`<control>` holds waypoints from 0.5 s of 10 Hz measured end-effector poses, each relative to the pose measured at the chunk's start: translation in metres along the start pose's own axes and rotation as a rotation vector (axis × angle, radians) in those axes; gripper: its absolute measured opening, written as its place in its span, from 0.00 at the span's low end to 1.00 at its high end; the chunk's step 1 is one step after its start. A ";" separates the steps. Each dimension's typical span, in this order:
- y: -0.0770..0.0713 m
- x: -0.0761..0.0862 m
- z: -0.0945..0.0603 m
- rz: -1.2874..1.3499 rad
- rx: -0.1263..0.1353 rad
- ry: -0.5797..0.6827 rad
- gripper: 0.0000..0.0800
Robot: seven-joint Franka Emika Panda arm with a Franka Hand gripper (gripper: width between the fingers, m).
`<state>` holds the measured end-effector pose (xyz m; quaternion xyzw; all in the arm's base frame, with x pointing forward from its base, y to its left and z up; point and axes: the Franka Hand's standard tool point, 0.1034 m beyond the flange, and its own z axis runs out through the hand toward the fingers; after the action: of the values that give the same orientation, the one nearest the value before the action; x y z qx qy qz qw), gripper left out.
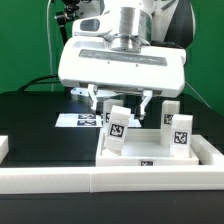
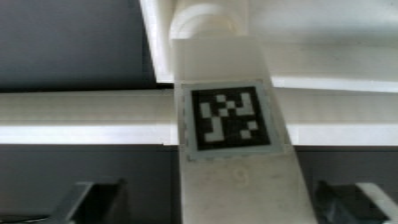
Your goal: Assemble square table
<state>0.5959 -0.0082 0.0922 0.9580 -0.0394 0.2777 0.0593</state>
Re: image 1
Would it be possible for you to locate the white square table top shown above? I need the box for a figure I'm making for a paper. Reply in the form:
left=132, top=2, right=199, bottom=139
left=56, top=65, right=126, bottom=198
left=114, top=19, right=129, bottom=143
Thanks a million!
left=95, top=128, right=199, bottom=167

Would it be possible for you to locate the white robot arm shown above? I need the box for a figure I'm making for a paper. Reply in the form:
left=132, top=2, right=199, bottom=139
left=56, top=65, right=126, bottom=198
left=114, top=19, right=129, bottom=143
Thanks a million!
left=58, top=0, right=196, bottom=119

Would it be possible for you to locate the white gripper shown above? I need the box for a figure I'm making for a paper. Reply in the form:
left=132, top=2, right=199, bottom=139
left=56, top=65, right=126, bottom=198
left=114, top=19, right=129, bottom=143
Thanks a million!
left=58, top=36, right=186, bottom=120

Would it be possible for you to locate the white sheet with fiducial markers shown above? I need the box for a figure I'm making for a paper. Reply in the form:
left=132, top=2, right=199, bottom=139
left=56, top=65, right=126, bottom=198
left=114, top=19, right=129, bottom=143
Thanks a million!
left=55, top=113, right=141, bottom=128

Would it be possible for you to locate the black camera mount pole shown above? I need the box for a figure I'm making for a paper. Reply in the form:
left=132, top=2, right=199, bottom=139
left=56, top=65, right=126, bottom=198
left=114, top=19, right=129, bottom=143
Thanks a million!
left=55, top=0, right=81, bottom=44

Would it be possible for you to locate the white workspace frame wall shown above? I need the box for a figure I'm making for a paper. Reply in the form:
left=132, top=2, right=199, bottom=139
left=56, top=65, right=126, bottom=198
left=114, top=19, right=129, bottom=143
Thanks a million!
left=0, top=135, right=224, bottom=194

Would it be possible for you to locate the black cable bundle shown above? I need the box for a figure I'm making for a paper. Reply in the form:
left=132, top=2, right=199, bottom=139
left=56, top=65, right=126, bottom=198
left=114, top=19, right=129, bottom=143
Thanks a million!
left=16, top=74, right=63, bottom=92

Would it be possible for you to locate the white thin cable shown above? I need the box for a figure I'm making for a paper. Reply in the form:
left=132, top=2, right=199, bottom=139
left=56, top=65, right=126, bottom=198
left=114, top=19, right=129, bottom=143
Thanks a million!
left=46, top=0, right=56, bottom=92

